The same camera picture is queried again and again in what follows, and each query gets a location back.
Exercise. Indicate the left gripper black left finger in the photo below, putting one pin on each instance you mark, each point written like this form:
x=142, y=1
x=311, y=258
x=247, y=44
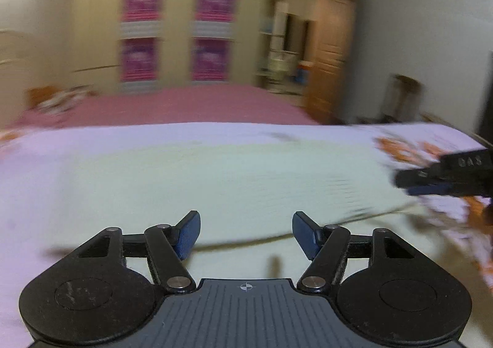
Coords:
x=114, y=262

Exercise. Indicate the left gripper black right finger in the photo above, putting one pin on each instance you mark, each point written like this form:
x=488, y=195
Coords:
x=342, y=262

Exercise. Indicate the pale green knitted garment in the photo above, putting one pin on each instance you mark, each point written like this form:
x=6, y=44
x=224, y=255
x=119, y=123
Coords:
x=246, y=196

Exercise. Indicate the floral lilac bed sheet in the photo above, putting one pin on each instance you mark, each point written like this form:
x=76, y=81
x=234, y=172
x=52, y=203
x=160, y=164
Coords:
x=34, y=169

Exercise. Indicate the dark wooden chair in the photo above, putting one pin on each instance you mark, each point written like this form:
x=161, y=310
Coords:
x=401, y=101

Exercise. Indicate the brown wooden door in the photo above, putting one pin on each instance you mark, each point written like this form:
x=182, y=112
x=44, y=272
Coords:
x=329, y=45

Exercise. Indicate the floral orange pillow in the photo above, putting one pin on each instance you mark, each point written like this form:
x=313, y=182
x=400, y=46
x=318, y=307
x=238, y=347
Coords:
x=52, y=100

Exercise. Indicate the open shelf unit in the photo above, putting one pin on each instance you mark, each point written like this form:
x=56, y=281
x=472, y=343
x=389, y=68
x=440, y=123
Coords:
x=281, y=33

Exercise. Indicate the cream wardrobe with pink posters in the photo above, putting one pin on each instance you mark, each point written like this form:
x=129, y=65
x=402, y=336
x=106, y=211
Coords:
x=120, y=45

